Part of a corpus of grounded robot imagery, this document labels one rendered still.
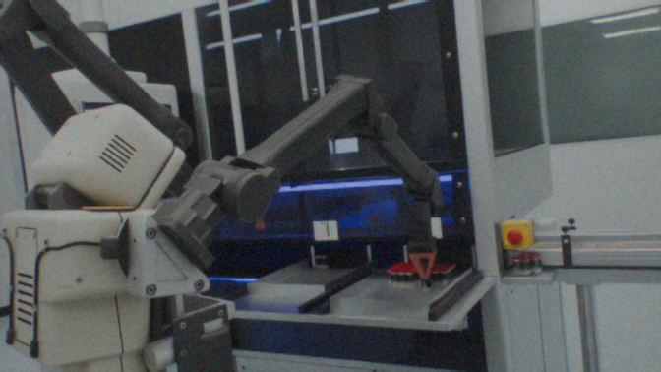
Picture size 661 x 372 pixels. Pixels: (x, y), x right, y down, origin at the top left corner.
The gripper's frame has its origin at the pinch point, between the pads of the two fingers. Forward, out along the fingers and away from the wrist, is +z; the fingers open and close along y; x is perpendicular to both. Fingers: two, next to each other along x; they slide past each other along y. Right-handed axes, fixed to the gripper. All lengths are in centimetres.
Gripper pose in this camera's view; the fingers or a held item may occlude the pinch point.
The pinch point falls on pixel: (425, 275)
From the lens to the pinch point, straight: 158.7
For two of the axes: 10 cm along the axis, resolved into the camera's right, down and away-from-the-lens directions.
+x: -9.6, 0.8, 2.5
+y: 2.4, -1.2, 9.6
